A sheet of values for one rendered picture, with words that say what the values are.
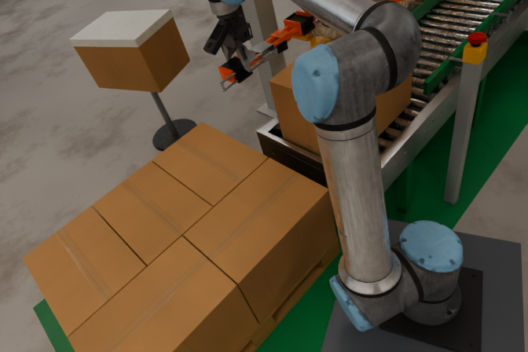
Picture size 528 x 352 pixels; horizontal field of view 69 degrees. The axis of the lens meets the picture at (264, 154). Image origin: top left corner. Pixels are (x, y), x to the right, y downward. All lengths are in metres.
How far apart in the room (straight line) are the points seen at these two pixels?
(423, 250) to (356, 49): 0.58
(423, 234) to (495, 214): 1.42
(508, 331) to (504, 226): 1.19
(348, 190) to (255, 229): 1.04
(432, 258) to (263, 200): 0.99
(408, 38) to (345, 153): 0.22
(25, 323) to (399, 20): 2.62
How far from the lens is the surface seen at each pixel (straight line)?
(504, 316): 1.33
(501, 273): 1.39
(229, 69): 1.35
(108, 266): 1.96
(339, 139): 0.68
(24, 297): 2.99
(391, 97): 2.01
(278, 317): 2.11
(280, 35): 1.50
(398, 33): 0.69
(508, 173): 2.70
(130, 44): 2.63
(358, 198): 0.77
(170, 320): 1.67
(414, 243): 1.06
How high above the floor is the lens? 1.92
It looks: 42 degrees down
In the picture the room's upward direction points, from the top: 17 degrees counter-clockwise
